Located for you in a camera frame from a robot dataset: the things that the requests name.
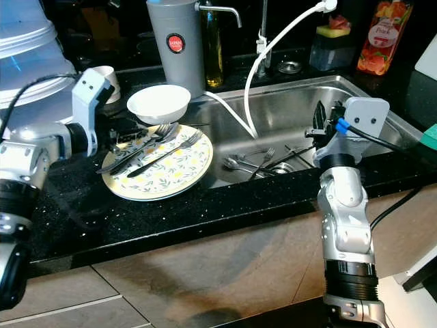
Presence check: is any oil bottle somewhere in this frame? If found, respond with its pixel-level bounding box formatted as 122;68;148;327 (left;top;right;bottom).
203;0;224;88

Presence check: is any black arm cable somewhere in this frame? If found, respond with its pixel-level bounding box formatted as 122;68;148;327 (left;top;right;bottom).
0;80;86;137
335;118;427;232

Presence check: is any chrome filter tap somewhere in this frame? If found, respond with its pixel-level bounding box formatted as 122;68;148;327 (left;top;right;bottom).
196;2;243;28

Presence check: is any yellow sponge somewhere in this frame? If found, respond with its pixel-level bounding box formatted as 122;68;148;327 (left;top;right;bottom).
316;25;354;38

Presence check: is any white appliance door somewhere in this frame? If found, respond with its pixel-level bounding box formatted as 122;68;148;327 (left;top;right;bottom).
376;263;437;328

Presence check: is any dark sponge holder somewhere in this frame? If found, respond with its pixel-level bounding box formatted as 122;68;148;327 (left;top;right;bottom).
309;34;356;71

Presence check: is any grey water filter canister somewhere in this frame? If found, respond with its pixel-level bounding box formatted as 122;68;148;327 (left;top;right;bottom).
147;0;206;100

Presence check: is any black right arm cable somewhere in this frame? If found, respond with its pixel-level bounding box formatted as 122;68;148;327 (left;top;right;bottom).
335;118;427;232

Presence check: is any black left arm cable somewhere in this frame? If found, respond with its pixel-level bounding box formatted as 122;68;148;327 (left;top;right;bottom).
0;80;86;137

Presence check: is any chrome sink faucet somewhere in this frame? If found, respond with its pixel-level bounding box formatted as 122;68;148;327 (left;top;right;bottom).
255;0;271;72

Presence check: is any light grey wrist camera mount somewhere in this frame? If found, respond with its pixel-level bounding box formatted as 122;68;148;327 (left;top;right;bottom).
70;68;115;159
313;96;391;168

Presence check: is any white box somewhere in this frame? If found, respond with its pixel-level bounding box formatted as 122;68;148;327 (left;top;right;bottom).
414;41;437;90

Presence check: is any white bowl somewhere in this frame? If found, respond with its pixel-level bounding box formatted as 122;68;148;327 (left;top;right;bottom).
127;85;192;126

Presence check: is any light grey right wrist camera mount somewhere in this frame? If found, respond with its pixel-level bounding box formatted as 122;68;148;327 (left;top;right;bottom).
313;96;391;168

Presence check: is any light grey left wrist camera mount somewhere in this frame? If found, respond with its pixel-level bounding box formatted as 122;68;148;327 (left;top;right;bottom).
70;68;115;159

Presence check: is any white hose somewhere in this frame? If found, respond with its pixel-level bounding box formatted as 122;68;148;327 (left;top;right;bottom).
201;3;325;137

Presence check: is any thin black stick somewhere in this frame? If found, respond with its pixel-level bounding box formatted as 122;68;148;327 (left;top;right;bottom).
266;145;315;172

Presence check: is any floral print plate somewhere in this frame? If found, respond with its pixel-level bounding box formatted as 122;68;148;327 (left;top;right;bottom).
101;123;214;202

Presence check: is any white faucet diverter valve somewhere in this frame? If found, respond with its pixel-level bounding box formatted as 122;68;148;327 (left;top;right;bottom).
316;0;339;14

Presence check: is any orange peach soap bottle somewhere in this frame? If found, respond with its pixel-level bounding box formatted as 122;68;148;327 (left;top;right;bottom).
356;0;414;76

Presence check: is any stainless steel sink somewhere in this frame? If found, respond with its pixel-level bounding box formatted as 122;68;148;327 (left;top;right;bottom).
188;75;425;190

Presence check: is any round chrome counter fitting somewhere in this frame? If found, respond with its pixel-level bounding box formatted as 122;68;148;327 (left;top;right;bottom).
277;60;303;75

